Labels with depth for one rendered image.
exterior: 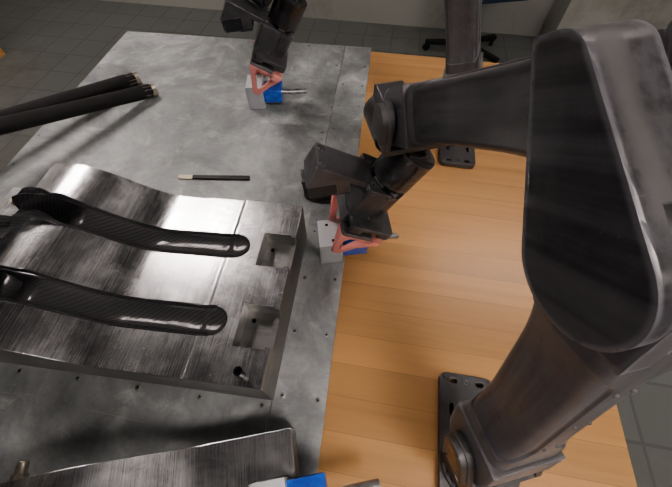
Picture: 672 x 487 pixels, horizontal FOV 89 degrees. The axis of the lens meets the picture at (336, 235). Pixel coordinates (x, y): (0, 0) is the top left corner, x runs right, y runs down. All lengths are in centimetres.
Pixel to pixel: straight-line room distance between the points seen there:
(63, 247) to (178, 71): 61
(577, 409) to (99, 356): 47
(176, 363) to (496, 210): 57
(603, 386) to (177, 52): 108
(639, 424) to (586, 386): 142
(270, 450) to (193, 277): 23
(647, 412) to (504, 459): 135
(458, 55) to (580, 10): 228
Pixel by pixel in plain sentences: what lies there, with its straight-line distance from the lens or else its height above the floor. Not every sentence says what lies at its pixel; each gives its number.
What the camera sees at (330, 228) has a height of 85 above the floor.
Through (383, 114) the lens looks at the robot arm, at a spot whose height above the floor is 108.
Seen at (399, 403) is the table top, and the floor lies 80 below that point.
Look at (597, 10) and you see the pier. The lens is 297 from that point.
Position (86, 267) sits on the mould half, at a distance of 55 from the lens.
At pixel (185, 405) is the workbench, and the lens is 54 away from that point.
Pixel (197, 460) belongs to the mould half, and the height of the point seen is 86.
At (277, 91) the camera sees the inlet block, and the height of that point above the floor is 84.
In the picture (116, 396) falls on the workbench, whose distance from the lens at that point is 58.
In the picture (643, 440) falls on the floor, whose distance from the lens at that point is 164.
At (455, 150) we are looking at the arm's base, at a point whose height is 81.
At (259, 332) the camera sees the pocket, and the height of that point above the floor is 86.
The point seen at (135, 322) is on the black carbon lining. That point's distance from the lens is 51.
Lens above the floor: 130
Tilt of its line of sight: 57 degrees down
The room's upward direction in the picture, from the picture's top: straight up
